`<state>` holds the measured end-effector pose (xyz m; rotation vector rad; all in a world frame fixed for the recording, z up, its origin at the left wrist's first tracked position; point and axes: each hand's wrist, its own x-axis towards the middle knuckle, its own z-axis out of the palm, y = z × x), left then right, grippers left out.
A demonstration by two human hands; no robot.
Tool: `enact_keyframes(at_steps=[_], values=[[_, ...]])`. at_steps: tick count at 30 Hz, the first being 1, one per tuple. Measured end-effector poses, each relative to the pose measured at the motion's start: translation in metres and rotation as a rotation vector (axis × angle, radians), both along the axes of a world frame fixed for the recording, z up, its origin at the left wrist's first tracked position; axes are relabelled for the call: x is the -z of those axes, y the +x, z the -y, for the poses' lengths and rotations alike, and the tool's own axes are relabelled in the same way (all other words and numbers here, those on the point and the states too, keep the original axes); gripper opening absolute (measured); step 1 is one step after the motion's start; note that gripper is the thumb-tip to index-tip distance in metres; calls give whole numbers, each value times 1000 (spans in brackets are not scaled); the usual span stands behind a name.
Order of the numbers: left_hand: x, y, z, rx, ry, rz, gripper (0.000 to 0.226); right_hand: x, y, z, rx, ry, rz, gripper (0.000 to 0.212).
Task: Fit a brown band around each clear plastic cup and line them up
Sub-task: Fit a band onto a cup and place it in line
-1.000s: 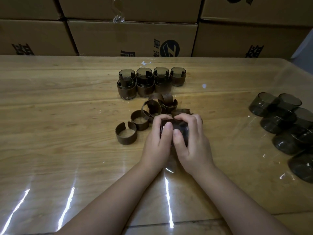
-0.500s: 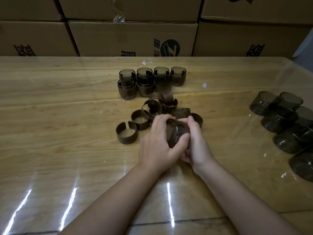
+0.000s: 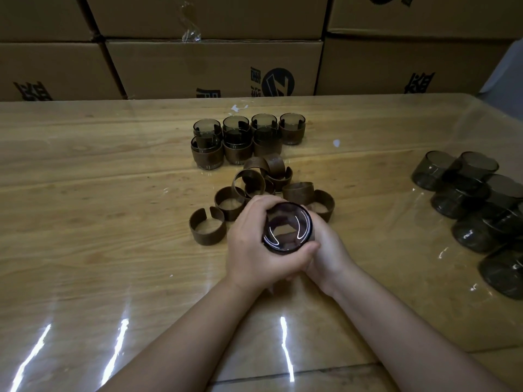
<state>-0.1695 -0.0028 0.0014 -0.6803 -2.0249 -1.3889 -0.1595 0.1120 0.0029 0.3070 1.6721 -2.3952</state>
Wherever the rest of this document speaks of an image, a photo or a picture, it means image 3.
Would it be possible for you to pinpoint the cluster of smoky glass cups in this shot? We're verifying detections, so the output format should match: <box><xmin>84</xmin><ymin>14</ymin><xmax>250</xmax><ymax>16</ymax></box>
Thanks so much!
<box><xmin>411</xmin><ymin>150</ymin><xmax>523</xmax><ymax>301</ymax></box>

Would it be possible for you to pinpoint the person's right forearm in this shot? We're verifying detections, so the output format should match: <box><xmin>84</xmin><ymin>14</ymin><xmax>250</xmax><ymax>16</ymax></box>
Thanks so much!
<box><xmin>329</xmin><ymin>263</ymin><xmax>512</xmax><ymax>392</ymax></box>

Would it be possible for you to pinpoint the person's left forearm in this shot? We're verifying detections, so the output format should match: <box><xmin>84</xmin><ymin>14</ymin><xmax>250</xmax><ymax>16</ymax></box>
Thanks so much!
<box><xmin>98</xmin><ymin>279</ymin><xmax>270</xmax><ymax>392</ymax></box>

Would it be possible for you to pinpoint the pile of brown sleeve rings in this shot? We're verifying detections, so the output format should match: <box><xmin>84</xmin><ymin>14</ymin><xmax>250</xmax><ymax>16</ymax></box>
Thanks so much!
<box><xmin>214</xmin><ymin>154</ymin><xmax>294</xmax><ymax>222</ymax></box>

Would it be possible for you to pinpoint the person's right hand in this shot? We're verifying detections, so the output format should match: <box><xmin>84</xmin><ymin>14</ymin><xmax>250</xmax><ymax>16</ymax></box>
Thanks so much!
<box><xmin>285</xmin><ymin>206</ymin><xmax>358</xmax><ymax>298</ymax></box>

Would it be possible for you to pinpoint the stack of brown cardboard boxes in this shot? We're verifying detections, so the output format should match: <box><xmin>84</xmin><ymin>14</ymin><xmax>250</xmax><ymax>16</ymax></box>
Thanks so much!
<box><xmin>0</xmin><ymin>0</ymin><xmax>523</xmax><ymax>102</ymax></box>

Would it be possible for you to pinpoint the person's left hand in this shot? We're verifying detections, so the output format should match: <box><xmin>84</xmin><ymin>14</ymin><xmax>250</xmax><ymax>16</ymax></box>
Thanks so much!
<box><xmin>224</xmin><ymin>194</ymin><xmax>321</xmax><ymax>295</ymax></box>

